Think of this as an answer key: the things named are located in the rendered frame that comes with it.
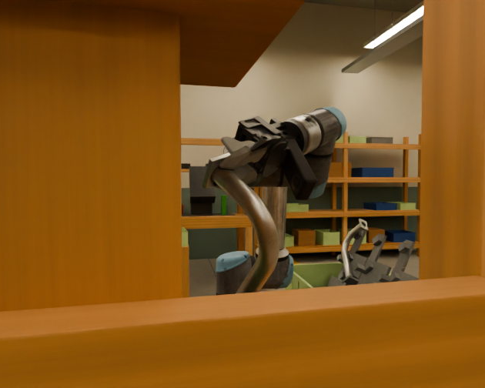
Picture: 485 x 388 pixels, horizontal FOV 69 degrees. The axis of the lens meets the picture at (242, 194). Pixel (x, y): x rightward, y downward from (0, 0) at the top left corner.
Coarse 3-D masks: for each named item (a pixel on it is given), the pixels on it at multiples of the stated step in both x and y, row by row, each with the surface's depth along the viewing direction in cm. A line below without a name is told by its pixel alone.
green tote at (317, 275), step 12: (300, 264) 174; (312, 264) 174; (324, 264) 175; (336, 264) 176; (300, 276) 173; (312, 276) 174; (324, 276) 175; (336, 276) 176; (288, 288) 166; (300, 288) 149
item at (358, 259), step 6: (360, 234) 165; (354, 240) 169; (360, 240) 165; (354, 246) 167; (354, 252) 165; (354, 258) 163; (360, 258) 159; (366, 258) 155; (354, 264) 161; (342, 270) 168; (354, 270) 159; (330, 282) 162; (336, 282) 158
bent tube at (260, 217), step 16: (208, 176) 53; (224, 176) 52; (240, 192) 51; (256, 208) 49; (256, 224) 50; (272, 224) 50; (272, 240) 50; (272, 256) 50; (256, 272) 53; (272, 272) 53; (240, 288) 58; (256, 288) 55
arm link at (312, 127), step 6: (294, 120) 67; (300, 120) 66; (306, 120) 67; (312, 120) 68; (306, 126) 66; (312, 126) 67; (318, 126) 68; (306, 132) 66; (312, 132) 66; (318, 132) 68; (312, 138) 66; (318, 138) 68; (312, 144) 67; (318, 144) 69; (306, 150) 67; (312, 150) 70
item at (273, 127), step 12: (264, 120) 63; (276, 120) 68; (288, 120) 67; (240, 132) 61; (252, 132) 59; (264, 132) 61; (276, 132) 61; (288, 132) 66; (300, 132) 65; (276, 144) 58; (300, 144) 66; (264, 156) 58; (276, 156) 61; (264, 168) 60; (276, 168) 64
